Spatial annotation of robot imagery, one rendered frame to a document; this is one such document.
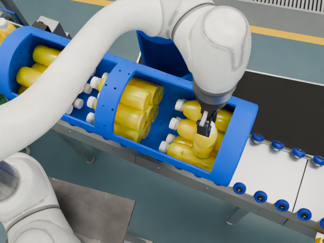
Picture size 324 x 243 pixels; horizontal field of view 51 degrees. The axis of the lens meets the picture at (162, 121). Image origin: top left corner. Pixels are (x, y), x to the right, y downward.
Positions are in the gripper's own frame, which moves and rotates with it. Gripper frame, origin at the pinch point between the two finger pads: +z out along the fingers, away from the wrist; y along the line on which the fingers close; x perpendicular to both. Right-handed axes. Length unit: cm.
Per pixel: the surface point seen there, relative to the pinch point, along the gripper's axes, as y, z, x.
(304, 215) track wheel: -5, 34, -38
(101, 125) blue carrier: -7.5, 15.9, 32.7
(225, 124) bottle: 8.7, 17.6, -3.7
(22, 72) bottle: 0, 17, 69
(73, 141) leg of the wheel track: -3, 89, 72
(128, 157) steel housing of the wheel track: -8, 45, 28
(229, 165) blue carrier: -5.2, 12.5, -9.3
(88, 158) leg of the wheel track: -4, 121, 72
